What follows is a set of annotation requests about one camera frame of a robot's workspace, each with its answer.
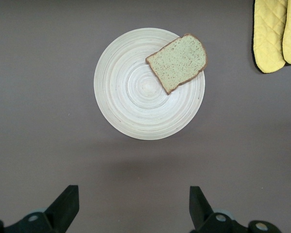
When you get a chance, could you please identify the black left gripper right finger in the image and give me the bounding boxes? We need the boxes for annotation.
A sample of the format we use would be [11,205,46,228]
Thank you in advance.
[189,186,236,233]

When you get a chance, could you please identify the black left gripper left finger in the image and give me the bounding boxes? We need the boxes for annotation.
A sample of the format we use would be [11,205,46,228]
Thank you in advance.
[16,185,80,233]

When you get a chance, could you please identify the round light wooden plate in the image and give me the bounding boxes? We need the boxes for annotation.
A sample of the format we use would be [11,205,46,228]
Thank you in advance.
[94,28,206,140]

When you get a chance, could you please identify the slice of brown-crust bread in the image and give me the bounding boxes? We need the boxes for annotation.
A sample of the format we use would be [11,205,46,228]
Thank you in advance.
[145,33,208,95]

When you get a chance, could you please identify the yellow quilted mitt black loop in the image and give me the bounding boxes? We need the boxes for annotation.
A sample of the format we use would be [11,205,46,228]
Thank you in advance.
[251,0,289,74]

